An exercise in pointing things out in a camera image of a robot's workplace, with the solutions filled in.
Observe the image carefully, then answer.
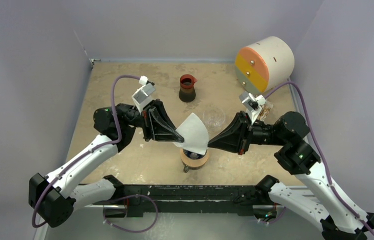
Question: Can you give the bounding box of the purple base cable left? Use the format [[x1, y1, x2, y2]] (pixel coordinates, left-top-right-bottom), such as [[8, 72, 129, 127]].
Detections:
[[102, 194, 159, 234]]

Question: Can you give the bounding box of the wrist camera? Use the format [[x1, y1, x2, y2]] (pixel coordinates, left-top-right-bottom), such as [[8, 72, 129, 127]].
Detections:
[[239, 91, 267, 125], [131, 75, 156, 112]]

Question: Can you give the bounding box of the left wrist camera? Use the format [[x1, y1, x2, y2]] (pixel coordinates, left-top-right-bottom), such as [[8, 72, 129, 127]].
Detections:
[[131, 75, 156, 112]]

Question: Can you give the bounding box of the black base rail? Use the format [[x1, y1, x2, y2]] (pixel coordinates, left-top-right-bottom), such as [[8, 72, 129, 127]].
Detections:
[[104, 175, 280, 218]]

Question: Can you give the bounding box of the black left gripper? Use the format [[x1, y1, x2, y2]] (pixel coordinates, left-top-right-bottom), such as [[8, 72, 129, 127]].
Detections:
[[116, 98, 184, 142]]

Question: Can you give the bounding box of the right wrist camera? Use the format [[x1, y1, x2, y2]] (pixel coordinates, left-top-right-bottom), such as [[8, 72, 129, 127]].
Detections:
[[239, 91, 267, 125]]

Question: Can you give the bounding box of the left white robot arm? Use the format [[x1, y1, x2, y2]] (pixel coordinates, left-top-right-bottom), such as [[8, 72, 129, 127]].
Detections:
[[28, 99, 184, 228]]

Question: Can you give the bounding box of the blue ribbed glass dripper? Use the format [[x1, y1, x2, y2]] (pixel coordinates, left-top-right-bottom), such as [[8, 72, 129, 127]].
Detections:
[[183, 149, 206, 160]]

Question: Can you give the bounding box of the round cream drawer cabinet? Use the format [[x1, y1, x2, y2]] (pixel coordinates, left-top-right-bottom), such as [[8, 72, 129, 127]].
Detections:
[[234, 36, 295, 95]]

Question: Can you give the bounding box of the glass carafe with handle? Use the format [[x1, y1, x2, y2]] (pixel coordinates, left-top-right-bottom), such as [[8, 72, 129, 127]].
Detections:
[[183, 165, 203, 173]]

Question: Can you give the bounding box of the orange coffee filter holder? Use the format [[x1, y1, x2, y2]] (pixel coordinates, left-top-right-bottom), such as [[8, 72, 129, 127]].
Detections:
[[257, 101, 273, 122]]

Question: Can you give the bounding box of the red and black pitcher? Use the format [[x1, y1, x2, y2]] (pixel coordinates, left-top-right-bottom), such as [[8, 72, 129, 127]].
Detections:
[[178, 74, 197, 103]]

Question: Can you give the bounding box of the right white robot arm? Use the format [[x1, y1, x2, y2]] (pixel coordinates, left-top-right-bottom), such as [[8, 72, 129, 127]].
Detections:
[[208, 111, 374, 240]]

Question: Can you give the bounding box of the white paper coffee filter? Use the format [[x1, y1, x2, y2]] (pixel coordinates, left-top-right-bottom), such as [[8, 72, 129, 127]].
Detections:
[[173, 113, 209, 155]]

